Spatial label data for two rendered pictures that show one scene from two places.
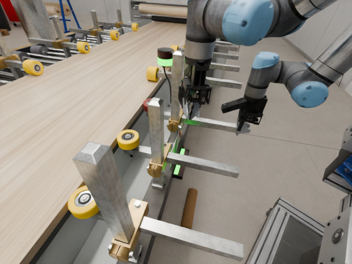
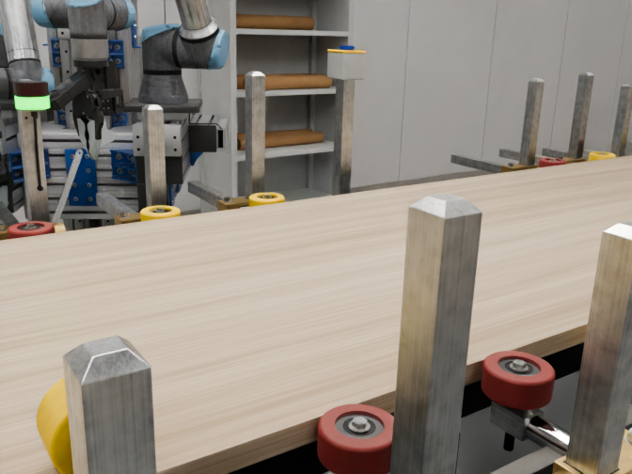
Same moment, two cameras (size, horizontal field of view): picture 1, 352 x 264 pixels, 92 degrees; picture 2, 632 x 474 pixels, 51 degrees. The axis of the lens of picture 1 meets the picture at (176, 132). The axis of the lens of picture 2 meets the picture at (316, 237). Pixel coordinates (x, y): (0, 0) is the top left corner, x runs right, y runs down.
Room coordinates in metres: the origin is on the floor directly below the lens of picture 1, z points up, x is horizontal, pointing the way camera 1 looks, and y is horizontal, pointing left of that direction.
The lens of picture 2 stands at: (1.18, 1.33, 1.27)
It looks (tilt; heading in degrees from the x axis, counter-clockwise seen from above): 17 degrees down; 224
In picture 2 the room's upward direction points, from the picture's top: 2 degrees clockwise
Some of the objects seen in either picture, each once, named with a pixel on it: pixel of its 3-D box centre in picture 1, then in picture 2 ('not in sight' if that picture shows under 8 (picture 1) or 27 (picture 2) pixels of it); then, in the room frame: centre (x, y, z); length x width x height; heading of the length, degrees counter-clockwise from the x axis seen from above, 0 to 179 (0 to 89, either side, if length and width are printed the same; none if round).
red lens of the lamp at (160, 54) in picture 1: (165, 53); (31, 87); (0.65, 0.05, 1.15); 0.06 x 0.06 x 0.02
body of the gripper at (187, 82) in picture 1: (196, 80); (96, 88); (0.46, -0.05, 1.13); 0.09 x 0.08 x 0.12; 8
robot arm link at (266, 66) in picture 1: (263, 70); not in sight; (0.62, -0.30, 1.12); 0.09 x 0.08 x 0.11; 80
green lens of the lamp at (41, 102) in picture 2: (165, 60); (32, 102); (0.65, 0.05, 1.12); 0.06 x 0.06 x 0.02
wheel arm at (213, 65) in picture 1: (200, 64); not in sight; (1.16, -0.14, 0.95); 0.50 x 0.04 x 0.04; 78
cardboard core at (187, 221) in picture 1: (189, 208); not in sight; (0.62, -0.14, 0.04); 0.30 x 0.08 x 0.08; 168
